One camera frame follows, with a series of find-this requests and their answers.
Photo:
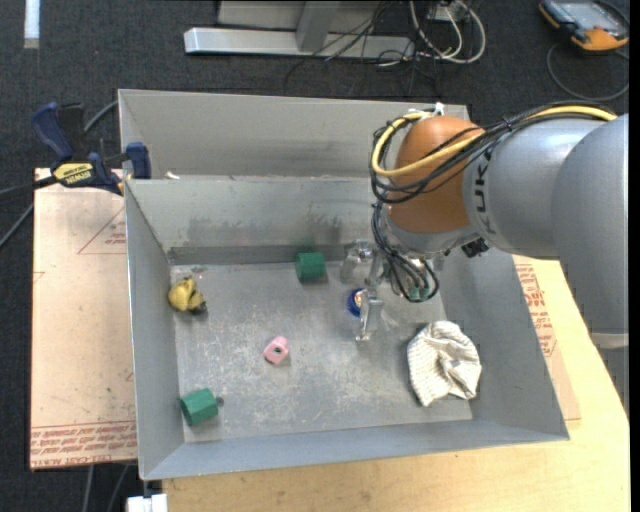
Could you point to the yellow toy banana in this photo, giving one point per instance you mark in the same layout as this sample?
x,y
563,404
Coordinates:
x,y
184,296

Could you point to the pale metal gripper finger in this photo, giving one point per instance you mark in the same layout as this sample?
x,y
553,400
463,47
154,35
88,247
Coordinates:
x,y
356,261
371,316

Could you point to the white crumpled cloth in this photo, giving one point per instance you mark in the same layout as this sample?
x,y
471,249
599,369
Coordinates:
x,y
442,365

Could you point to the green cylinder block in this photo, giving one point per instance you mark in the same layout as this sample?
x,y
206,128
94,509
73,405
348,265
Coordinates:
x,y
199,407
310,266

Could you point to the grey metal bin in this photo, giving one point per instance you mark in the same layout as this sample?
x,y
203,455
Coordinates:
x,y
310,370

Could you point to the blue round cap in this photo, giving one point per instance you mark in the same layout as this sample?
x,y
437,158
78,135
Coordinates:
x,y
353,303

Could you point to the brown cardboard board red print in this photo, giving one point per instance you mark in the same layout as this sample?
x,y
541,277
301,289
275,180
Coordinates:
x,y
80,320

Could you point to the pink block with hole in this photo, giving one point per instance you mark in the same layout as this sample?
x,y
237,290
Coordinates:
x,y
276,350

